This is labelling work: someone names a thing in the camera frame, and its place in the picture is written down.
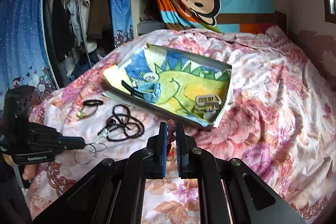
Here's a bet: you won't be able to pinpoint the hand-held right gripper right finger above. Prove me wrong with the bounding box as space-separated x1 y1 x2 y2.
176 122 306 224

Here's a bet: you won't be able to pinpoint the silver key rings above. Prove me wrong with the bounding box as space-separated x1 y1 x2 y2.
74 142 107 165

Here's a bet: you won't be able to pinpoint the black bead necklace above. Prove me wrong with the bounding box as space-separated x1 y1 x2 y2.
98 104 145 142

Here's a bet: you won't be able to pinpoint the black hair tie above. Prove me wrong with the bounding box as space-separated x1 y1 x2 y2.
83 99 104 107

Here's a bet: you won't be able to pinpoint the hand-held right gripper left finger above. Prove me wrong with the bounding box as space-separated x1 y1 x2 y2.
34 122 168 224

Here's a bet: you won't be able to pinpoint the hanging clothes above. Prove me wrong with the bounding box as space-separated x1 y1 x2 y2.
43 0 116 81

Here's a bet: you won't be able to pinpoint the wide blue dotted curtain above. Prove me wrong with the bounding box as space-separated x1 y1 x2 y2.
0 0 59 101

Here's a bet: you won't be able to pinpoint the floral bed quilt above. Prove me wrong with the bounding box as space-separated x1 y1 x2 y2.
25 26 336 224

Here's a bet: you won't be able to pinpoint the small gold trinket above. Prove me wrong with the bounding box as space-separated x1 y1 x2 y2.
77 109 96 120

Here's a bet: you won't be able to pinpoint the grey storage box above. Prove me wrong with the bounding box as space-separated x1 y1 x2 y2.
136 21 165 35

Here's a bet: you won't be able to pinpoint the blue smartwatch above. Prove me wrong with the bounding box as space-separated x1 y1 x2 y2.
121 74 162 103

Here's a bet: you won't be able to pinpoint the person's left forearm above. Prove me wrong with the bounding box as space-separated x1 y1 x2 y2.
0 162 32 224

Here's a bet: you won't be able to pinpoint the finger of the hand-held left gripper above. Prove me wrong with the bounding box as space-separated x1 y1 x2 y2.
53 146 80 155
56 135 86 147

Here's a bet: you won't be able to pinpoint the dark headboard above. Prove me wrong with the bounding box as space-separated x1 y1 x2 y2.
274 11 288 33

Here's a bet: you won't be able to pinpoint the metal clothes rack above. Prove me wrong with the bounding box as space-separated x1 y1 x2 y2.
45 0 108 67

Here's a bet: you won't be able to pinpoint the person's left hand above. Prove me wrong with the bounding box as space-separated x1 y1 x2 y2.
1 154 37 180

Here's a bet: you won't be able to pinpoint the dinosaur drawing paper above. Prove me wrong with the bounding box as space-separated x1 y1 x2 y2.
104 46 231 126

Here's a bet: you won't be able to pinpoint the narrow blue dotted curtain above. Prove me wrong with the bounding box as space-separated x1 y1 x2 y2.
106 0 134 46

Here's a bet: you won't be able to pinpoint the grey shallow tray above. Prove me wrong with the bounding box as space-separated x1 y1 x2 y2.
101 42 233 130

